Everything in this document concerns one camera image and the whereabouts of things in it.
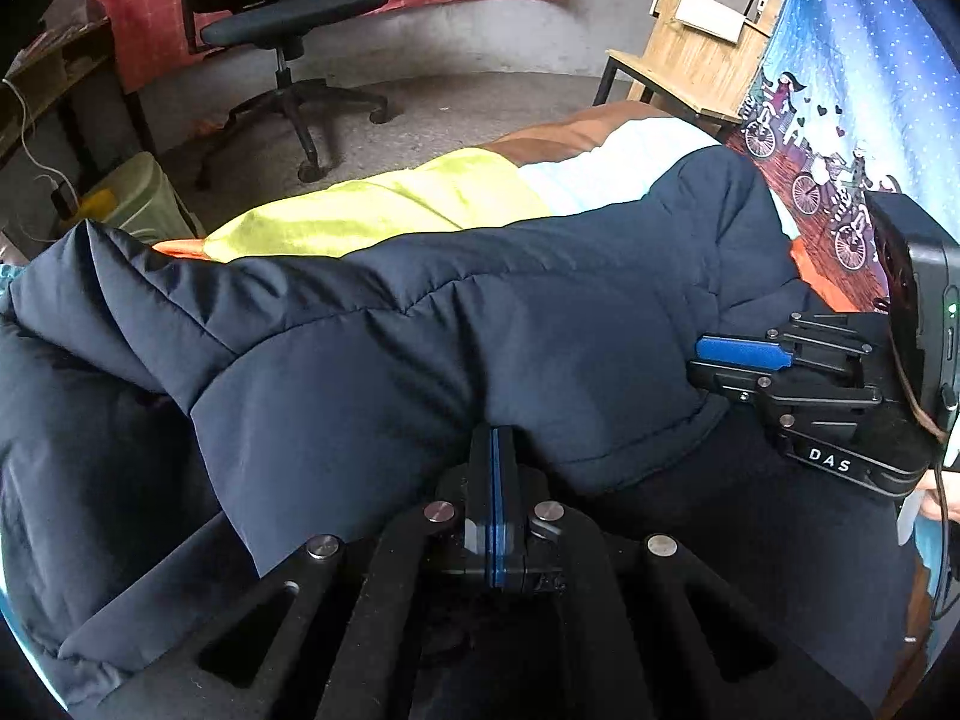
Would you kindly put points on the black office chair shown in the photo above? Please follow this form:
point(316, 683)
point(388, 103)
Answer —
point(285, 15)

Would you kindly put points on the green waste bin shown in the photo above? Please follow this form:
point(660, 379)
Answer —
point(142, 195)

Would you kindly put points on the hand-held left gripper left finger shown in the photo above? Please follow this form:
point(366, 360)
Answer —
point(480, 480)

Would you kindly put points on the navy padded jacket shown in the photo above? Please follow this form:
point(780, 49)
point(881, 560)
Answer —
point(375, 315)

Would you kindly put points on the white box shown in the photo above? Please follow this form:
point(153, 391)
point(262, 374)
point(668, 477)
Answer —
point(709, 15)

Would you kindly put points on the blue bicycle print curtain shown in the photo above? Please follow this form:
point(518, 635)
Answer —
point(847, 52)

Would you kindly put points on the wooden side stand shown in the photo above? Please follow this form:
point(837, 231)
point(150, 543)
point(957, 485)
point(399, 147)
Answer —
point(690, 60)

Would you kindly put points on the colourful striped bedsheet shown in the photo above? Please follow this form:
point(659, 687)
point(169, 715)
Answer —
point(375, 202)

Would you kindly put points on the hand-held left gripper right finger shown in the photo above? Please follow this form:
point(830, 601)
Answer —
point(504, 480)

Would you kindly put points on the wooden desk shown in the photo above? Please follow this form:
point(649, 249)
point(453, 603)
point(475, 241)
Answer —
point(67, 67)

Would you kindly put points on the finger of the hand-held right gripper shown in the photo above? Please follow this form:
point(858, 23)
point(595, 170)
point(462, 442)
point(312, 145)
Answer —
point(750, 388)
point(739, 351)

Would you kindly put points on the person's right hand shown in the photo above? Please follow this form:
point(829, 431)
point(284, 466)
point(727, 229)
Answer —
point(946, 499)

